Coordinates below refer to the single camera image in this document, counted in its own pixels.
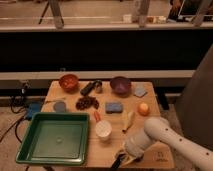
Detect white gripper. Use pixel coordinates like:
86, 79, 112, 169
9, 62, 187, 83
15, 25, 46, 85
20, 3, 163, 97
111, 128, 155, 170

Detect white cup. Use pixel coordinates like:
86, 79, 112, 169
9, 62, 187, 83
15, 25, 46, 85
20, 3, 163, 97
95, 120, 112, 141

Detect yellow banana toy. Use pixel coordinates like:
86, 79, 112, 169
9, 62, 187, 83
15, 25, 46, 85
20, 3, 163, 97
122, 111, 135, 133

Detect blue sponge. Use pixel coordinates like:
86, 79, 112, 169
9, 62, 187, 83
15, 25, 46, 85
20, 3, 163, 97
105, 102, 123, 113

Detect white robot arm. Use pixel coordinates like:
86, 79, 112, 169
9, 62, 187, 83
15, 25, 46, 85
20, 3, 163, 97
111, 117, 213, 171

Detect black rectangular brush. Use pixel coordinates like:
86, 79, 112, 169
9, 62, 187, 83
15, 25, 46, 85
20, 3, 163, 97
80, 82, 94, 96

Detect orange carrot toy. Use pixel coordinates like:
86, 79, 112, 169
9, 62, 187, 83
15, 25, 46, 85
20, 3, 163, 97
93, 111, 101, 122

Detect wooden table board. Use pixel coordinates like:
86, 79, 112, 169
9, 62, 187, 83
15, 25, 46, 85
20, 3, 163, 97
40, 80, 175, 170

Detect orange ball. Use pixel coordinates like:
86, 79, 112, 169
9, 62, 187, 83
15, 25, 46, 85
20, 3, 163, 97
138, 103, 149, 116

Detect dark red grapes bunch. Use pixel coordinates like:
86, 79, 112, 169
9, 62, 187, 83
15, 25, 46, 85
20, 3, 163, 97
76, 96, 99, 110

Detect green plastic tray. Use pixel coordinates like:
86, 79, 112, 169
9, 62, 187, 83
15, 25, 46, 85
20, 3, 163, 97
16, 112, 90, 166

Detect light blue cloth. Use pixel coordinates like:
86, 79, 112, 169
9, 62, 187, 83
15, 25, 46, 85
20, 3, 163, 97
134, 86, 147, 97

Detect purple bowl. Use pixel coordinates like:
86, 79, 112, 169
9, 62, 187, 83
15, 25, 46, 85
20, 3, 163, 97
110, 76, 131, 94

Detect grey round lid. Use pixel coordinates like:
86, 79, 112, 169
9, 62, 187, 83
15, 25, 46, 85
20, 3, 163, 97
53, 101, 67, 112

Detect small metal cup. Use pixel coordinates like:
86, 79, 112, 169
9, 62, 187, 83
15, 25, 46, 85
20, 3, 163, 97
94, 80, 102, 93

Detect orange bowl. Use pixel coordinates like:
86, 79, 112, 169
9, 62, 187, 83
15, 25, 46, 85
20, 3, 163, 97
59, 74, 79, 92

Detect blue box on floor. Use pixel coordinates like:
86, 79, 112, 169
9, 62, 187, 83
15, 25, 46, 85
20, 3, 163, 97
25, 103, 42, 120

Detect black cables on floor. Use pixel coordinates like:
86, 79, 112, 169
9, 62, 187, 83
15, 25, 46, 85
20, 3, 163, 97
0, 83, 32, 144

